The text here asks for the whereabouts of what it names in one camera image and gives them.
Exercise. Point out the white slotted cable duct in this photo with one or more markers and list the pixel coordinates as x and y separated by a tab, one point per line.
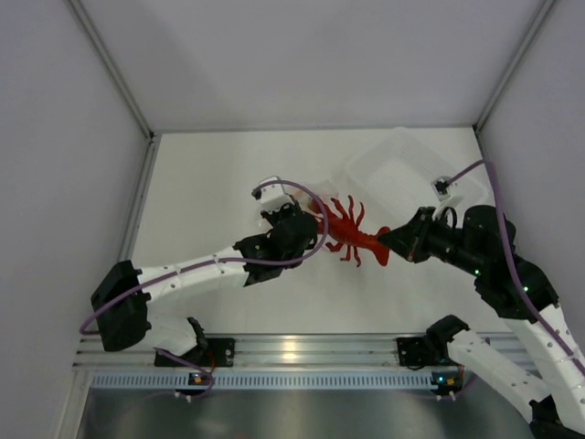
276	380

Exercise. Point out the aluminium corner post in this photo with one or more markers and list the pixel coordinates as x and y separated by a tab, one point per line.
527	40
91	32

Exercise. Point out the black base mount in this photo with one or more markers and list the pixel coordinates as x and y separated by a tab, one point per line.
219	352
420	352

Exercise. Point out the aluminium mounting rail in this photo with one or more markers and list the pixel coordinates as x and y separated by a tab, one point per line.
320	351

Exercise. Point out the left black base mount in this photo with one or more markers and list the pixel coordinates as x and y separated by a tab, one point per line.
219	352

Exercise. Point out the red toy lobster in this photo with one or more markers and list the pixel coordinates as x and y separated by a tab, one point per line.
345	229

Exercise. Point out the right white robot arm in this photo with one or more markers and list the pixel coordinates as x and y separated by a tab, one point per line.
550	401

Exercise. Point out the right aluminium corner post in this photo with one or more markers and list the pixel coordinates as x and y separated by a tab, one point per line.
527	40

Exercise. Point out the clear zip top bag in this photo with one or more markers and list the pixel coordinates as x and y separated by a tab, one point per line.
301	194

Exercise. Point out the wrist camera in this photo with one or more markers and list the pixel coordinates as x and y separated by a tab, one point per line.
271	195
448	194

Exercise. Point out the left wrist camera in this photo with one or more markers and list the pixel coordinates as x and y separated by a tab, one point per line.
271	195

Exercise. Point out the white perforated plastic basket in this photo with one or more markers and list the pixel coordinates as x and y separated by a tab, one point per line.
394	176

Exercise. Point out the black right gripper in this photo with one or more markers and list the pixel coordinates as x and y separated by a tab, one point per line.
409	240

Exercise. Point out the left aluminium corner post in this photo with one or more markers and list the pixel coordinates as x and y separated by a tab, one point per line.
91	32

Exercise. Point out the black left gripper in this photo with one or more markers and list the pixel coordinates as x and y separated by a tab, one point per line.
271	216

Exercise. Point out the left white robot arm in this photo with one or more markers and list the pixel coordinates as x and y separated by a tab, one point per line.
155	306

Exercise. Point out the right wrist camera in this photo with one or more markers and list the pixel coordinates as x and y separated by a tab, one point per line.
448	194

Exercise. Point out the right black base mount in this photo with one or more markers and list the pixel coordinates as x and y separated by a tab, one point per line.
420	352

